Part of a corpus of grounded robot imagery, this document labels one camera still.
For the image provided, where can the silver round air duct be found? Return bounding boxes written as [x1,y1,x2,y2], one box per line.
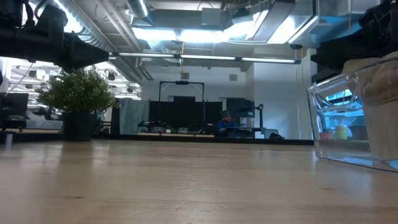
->
[126,0,150,19]

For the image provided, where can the long ceiling light strip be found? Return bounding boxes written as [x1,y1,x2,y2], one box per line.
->
[108,51,302,65]

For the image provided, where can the grey partition cloth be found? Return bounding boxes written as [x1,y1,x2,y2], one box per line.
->
[119,98,150,135]

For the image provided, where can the black backdrop panel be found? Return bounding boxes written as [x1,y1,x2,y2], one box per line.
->
[148,96,223,134]

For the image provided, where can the potted green artificial plant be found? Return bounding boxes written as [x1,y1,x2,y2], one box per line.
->
[35,61,118,143]

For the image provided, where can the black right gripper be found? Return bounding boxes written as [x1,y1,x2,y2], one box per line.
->
[310,0,398,72]

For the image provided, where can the clear plastic bin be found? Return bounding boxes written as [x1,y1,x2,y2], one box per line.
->
[306,55,398,173]

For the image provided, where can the person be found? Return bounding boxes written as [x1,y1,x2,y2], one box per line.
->
[214,110,242,138]

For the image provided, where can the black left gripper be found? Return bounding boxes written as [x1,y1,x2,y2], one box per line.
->
[18,29,110,75]

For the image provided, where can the black computer monitors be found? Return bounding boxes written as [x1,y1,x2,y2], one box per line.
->
[0,92,29,131]

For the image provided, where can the grey ceiling box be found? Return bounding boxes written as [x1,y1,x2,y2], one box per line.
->
[201,7,223,27]

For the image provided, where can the corrugated silver air duct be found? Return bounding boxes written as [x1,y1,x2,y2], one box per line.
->
[51,0,118,53]

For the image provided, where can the yellow-green cylinder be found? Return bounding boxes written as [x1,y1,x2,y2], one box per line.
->
[335,124,348,141]

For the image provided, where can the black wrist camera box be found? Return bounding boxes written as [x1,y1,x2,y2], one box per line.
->
[36,3,68,34]

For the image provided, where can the black gantry frame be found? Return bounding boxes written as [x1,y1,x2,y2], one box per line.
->
[158,80,206,103]

